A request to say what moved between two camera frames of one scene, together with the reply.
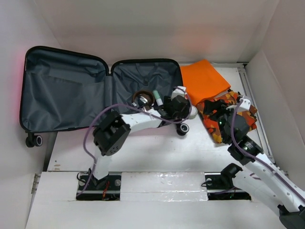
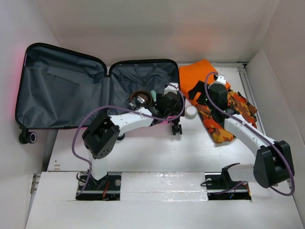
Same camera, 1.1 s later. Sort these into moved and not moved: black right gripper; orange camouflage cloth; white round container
Moved: black right gripper
Not moved: orange camouflage cloth; white round container
